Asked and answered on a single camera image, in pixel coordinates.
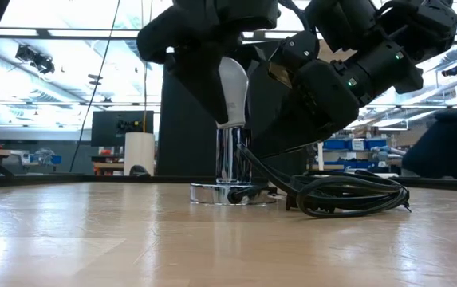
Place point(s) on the wooden shelf with red items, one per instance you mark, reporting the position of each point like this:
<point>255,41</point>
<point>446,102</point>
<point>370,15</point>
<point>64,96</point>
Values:
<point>106,163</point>

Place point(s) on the blue storage crate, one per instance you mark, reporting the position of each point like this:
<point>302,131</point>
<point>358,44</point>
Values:
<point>361,164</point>

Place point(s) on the chrome lamp base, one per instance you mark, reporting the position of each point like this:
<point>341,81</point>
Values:
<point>232,155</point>

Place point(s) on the blue plastic item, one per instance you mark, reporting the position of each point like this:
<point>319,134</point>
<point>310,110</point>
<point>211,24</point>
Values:
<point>50,159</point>

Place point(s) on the black computer monitor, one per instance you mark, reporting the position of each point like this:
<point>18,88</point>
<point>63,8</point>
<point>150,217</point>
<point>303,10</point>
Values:
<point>108,127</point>

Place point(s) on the black ceiling device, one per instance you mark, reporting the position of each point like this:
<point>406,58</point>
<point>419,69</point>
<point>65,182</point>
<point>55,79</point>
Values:
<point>450,71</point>

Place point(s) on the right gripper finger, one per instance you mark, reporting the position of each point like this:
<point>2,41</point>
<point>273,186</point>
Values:
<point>280,139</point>

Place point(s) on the blue storage bin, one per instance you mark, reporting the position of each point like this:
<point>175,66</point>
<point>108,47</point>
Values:
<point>333,144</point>
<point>375,144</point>

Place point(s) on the black overhead frame beam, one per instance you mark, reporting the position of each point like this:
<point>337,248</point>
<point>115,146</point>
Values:
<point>44,34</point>

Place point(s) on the white LED lightbulb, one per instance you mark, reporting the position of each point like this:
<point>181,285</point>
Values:
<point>234,87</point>

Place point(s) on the black rounded object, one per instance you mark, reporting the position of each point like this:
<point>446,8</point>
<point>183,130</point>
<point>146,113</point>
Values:
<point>139,172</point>

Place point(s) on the grey blue cloth pile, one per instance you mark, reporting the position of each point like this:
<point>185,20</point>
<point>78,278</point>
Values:
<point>387,151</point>

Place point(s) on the black table edge rail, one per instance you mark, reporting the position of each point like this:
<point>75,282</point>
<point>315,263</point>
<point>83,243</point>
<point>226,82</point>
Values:
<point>52,180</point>

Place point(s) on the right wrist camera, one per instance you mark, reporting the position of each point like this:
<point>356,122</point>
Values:
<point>300,49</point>

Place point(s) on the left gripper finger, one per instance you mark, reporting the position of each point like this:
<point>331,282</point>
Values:
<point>200,83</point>
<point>258,68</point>

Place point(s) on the white cylindrical bin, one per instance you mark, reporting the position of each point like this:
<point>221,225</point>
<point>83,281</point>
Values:
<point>139,153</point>

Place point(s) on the black ceiling camera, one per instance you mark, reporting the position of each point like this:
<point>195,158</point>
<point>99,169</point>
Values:
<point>36,60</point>

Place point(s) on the person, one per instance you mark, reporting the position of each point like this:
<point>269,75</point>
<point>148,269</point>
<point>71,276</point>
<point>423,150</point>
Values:
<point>443,143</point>

